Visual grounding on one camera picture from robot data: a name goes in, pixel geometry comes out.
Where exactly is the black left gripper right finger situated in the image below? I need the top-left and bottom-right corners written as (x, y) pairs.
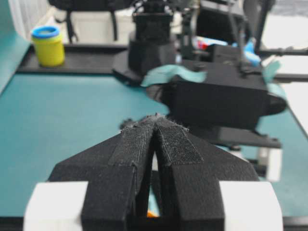
top-left (154, 117), bottom-right (259, 231)

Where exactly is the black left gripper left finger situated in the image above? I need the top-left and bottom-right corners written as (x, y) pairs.
top-left (48, 117), bottom-right (154, 224)

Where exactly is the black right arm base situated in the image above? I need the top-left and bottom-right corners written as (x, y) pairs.
top-left (113, 0), bottom-right (180, 84)

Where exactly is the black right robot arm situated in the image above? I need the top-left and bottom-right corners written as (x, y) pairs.
top-left (142, 44), bottom-right (287, 149)

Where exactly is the light blue tape on arm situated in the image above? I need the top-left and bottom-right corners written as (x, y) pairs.
top-left (140, 64), bottom-right (207, 87)

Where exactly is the black side tray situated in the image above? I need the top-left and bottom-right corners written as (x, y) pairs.
top-left (16, 44), bottom-right (127, 75)

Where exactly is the yellow jar with blue lid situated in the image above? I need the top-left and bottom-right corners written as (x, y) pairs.
top-left (31, 26), bottom-right (65, 67)

